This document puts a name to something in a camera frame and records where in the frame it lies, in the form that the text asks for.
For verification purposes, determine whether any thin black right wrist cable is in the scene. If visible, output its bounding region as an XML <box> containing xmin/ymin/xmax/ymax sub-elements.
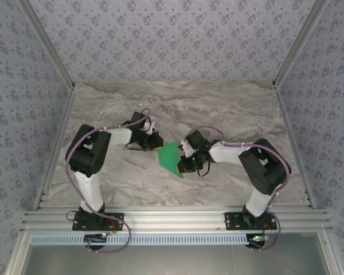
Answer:
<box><xmin>197</xmin><ymin>162</ymin><xmax>212</xmax><ymax>178</ymax></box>

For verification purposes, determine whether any green square paper sheet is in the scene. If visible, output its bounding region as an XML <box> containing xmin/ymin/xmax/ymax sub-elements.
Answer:
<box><xmin>157</xmin><ymin>142</ymin><xmax>186</xmax><ymax>180</ymax></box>

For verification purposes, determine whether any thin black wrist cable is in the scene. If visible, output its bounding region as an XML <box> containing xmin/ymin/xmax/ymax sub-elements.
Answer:
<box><xmin>197</xmin><ymin>162</ymin><xmax>212</xmax><ymax>178</ymax></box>
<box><xmin>125</xmin><ymin>142</ymin><xmax>150</xmax><ymax>152</ymax></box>

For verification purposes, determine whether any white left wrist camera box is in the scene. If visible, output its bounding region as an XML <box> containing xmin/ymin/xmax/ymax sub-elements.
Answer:
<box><xmin>142</xmin><ymin>121</ymin><xmax>158</xmax><ymax>135</ymax></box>

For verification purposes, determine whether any small black circuit board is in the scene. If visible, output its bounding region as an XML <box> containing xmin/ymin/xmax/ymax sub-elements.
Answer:
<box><xmin>84</xmin><ymin>233</ymin><xmax>107</xmax><ymax>245</ymax></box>
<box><xmin>246</xmin><ymin>234</ymin><xmax>272</xmax><ymax>247</ymax></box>

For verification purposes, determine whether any aluminium frame post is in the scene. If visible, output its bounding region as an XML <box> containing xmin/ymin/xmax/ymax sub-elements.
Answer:
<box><xmin>17</xmin><ymin>0</ymin><xmax>76</xmax><ymax>90</ymax></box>
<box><xmin>271</xmin><ymin>0</ymin><xmax>332</xmax><ymax>88</ymax></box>

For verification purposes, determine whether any aluminium table side rail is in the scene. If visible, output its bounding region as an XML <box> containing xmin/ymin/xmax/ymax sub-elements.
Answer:
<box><xmin>274</xmin><ymin>85</ymin><xmax>316</xmax><ymax>209</ymax></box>
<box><xmin>33</xmin><ymin>85</ymin><xmax>77</xmax><ymax>211</ymax></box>

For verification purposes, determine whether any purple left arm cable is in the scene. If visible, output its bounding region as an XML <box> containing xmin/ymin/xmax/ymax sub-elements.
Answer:
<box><xmin>64</xmin><ymin>108</ymin><xmax>153</xmax><ymax>254</ymax></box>

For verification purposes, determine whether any thin black cable loop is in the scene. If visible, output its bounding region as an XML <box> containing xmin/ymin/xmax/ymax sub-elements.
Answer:
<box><xmin>67</xmin><ymin>210</ymin><xmax>83</xmax><ymax>222</ymax></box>

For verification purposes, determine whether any pale blue slotted cable duct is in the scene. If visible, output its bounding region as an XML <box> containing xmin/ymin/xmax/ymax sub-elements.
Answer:
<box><xmin>30</xmin><ymin>233</ymin><xmax>247</xmax><ymax>246</ymax></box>

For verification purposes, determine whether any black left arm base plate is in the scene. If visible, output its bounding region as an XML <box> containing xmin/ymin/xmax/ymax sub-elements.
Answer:
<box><xmin>72</xmin><ymin>213</ymin><xmax>124</xmax><ymax>231</ymax></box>

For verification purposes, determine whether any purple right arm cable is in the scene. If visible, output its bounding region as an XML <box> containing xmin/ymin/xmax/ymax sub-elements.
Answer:
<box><xmin>185</xmin><ymin>127</ymin><xmax>293</xmax><ymax>253</ymax></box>

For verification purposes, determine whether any thin black left wrist cable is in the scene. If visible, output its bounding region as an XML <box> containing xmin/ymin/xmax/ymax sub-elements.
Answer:
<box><xmin>125</xmin><ymin>142</ymin><xmax>150</xmax><ymax>152</ymax></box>

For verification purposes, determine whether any aluminium cross beam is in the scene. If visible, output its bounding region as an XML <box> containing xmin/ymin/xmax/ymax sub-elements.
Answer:
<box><xmin>19</xmin><ymin>208</ymin><xmax>333</xmax><ymax>232</ymax></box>

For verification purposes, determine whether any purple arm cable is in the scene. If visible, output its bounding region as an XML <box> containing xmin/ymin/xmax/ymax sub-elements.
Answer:
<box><xmin>64</xmin><ymin>108</ymin><xmax>153</xmax><ymax>254</ymax></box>
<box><xmin>185</xmin><ymin>127</ymin><xmax>293</xmax><ymax>253</ymax></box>

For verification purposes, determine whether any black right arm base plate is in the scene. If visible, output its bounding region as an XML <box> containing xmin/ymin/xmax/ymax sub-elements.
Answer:
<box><xmin>223</xmin><ymin>211</ymin><xmax>277</xmax><ymax>231</ymax></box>

